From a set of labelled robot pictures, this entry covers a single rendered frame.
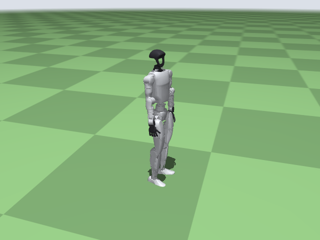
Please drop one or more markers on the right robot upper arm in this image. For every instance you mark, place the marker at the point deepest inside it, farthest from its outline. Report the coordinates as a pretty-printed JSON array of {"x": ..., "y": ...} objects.
[{"x": 148, "y": 84}]

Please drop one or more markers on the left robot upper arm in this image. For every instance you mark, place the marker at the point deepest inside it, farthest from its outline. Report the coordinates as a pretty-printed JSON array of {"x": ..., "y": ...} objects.
[{"x": 171, "y": 89}]

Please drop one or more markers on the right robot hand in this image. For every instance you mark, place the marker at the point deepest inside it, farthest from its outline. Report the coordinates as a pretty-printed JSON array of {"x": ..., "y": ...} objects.
[{"x": 153, "y": 130}]

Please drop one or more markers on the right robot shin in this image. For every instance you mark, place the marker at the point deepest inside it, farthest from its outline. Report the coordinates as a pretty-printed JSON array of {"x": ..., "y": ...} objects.
[{"x": 155, "y": 162}]

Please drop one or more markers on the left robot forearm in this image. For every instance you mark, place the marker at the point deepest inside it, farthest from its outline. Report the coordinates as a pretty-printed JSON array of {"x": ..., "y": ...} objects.
[{"x": 170, "y": 102}]

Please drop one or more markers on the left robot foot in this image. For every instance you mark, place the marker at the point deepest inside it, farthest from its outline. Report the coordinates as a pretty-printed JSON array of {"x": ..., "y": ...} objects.
[{"x": 166, "y": 171}]

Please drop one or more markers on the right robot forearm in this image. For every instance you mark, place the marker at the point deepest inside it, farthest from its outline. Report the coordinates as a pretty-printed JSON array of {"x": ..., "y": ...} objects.
[{"x": 150, "y": 111}]

